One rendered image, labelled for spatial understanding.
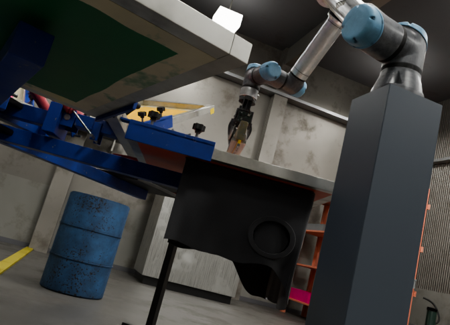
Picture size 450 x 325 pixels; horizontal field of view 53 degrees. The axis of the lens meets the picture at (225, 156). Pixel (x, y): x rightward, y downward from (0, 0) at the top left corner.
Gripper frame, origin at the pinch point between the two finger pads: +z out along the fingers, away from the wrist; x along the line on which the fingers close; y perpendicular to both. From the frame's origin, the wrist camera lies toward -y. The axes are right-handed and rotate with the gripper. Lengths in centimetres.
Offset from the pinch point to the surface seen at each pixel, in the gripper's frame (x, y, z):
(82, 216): -106, -246, 38
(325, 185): 31.9, 29.0, 12.3
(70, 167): -74, -47, 21
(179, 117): -31, -69, -25
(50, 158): -81, -36, 20
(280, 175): 16.2, 29.0, 13.3
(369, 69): 267, -687, -414
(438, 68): 373, -606, -414
